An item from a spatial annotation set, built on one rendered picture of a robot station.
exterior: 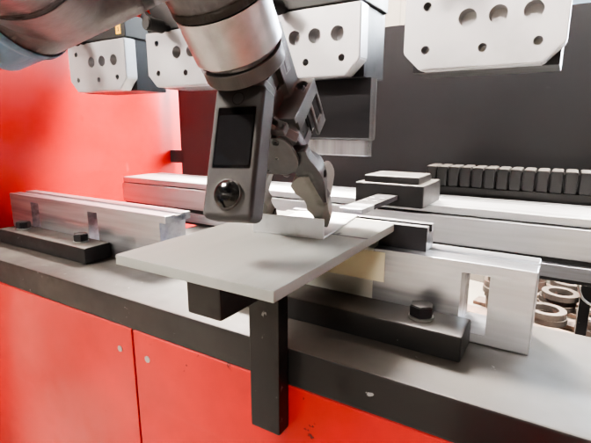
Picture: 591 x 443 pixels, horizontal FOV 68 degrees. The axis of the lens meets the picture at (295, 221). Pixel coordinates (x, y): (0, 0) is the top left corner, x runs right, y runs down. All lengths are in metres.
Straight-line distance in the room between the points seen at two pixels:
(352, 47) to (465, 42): 0.12
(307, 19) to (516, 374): 0.45
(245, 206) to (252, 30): 0.13
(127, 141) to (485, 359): 1.15
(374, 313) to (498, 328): 0.14
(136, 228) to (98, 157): 0.55
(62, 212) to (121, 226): 0.18
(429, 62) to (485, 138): 0.55
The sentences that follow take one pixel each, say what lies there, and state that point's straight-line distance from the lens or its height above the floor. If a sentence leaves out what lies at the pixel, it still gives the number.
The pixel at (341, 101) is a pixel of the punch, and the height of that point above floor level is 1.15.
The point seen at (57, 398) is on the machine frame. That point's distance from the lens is 0.96.
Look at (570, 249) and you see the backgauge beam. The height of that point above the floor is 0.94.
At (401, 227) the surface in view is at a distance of 0.55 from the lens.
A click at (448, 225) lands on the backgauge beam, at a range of 0.79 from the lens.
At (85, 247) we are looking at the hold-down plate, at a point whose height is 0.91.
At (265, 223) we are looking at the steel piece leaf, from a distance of 0.49.
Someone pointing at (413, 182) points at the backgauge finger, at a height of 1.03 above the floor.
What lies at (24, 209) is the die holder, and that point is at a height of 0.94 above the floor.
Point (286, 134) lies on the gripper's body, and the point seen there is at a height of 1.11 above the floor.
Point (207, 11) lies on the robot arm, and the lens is 0.34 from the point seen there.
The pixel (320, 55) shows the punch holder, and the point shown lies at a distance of 0.56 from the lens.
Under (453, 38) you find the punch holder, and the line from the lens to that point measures 0.50.
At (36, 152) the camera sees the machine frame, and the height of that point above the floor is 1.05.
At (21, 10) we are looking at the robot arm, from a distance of 0.27.
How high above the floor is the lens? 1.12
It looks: 12 degrees down
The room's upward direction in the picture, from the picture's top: straight up
